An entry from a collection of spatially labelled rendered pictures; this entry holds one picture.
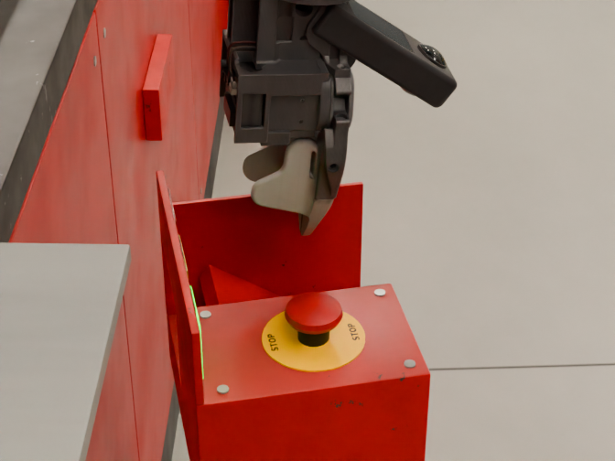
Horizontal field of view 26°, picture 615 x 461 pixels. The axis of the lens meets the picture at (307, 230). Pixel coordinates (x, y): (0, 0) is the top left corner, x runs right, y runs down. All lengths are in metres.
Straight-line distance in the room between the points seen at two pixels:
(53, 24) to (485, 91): 1.84
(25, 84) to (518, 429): 1.17
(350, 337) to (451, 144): 1.78
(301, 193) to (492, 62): 2.09
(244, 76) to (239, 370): 0.20
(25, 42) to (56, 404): 0.61
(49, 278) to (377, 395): 0.34
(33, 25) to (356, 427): 0.46
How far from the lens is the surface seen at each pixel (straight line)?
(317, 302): 0.91
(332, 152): 0.91
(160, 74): 1.62
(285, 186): 0.95
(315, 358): 0.91
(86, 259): 0.64
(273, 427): 0.90
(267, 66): 0.90
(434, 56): 0.94
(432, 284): 2.30
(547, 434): 2.03
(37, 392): 0.56
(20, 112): 1.03
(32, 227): 1.03
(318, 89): 0.90
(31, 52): 1.11
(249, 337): 0.93
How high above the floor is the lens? 1.36
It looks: 34 degrees down
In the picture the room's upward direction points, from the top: straight up
